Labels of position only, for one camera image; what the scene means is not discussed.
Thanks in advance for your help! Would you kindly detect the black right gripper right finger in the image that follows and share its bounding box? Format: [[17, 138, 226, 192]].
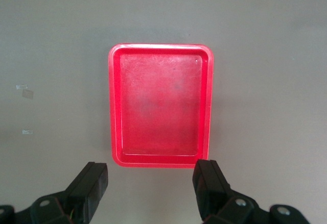
[[192, 159, 232, 221]]

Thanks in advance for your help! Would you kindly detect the red plastic tray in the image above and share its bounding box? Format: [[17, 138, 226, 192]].
[[107, 43, 216, 169]]

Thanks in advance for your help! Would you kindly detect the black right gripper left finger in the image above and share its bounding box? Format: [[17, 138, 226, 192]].
[[64, 161, 109, 224]]

